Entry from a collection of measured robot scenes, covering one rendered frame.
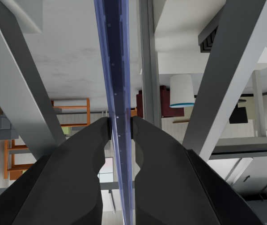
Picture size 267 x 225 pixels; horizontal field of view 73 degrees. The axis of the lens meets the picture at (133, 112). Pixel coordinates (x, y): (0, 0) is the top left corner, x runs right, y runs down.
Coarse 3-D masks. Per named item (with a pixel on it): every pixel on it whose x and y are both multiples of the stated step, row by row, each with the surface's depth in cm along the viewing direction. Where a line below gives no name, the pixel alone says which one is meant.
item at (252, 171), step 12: (216, 156) 32; (228, 156) 32; (240, 156) 32; (252, 156) 32; (264, 156) 32; (216, 168) 33; (228, 168) 34; (240, 168) 34; (252, 168) 35; (264, 168) 35; (228, 180) 37; (240, 180) 37; (252, 180) 38; (264, 180) 38; (240, 192) 41; (252, 192) 42; (264, 192) 43
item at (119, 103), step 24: (96, 0) 7; (120, 0) 7; (120, 24) 8; (120, 48) 8; (120, 72) 9; (120, 96) 10; (120, 120) 12; (120, 144) 14; (120, 168) 16; (120, 192) 19
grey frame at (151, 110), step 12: (144, 0) 58; (144, 12) 58; (144, 24) 57; (144, 36) 57; (144, 48) 57; (144, 60) 56; (144, 72) 56; (156, 72) 56; (144, 84) 56; (156, 84) 56; (144, 96) 56; (156, 96) 56; (144, 108) 58; (156, 108) 55; (156, 120) 55
